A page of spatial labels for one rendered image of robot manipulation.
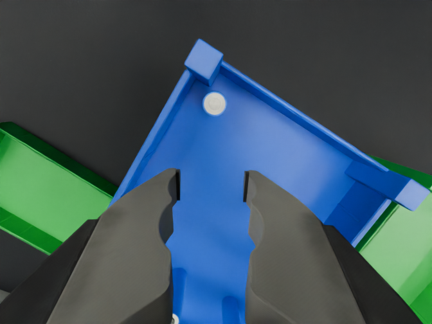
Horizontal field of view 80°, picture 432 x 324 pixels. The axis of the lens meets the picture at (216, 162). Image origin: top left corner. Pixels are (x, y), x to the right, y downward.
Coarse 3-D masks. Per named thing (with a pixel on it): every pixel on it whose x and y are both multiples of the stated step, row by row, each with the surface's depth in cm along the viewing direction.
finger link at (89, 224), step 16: (80, 240) 8; (48, 256) 7; (64, 256) 7; (32, 272) 7; (48, 272) 7; (64, 272) 7; (16, 288) 6; (32, 288) 6; (48, 288) 6; (0, 304) 6; (16, 304) 6; (32, 304) 6; (48, 304) 6; (0, 320) 6; (16, 320) 6; (32, 320) 6
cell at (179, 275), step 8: (176, 272) 28; (184, 272) 29; (176, 280) 27; (184, 280) 28; (176, 288) 26; (184, 288) 27; (176, 296) 25; (176, 304) 24; (176, 312) 23; (176, 320) 23
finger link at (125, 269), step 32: (128, 192) 10; (160, 192) 10; (96, 224) 9; (128, 224) 9; (160, 224) 9; (96, 256) 7; (128, 256) 7; (160, 256) 7; (64, 288) 6; (96, 288) 6; (128, 288) 7; (160, 288) 7; (64, 320) 6; (96, 320) 6; (128, 320) 6; (160, 320) 7
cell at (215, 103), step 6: (204, 96) 19; (210, 96) 19; (216, 96) 19; (222, 96) 19; (204, 102) 19; (210, 102) 19; (216, 102) 19; (222, 102) 19; (204, 108) 19; (210, 108) 19; (216, 108) 19; (222, 108) 19; (210, 114) 19; (216, 114) 19
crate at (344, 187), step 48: (192, 48) 17; (192, 96) 25; (240, 96) 25; (144, 144) 21; (192, 144) 26; (240, 144) 26; (288, 144) 26; (336, 144) 23; (192, 192) 27; (240, 192) 27; (336, 192) 27; (384, 192) 20; (192, 240) 28; (240, 240) 28; (192, 288) 29; (240, 288) 30
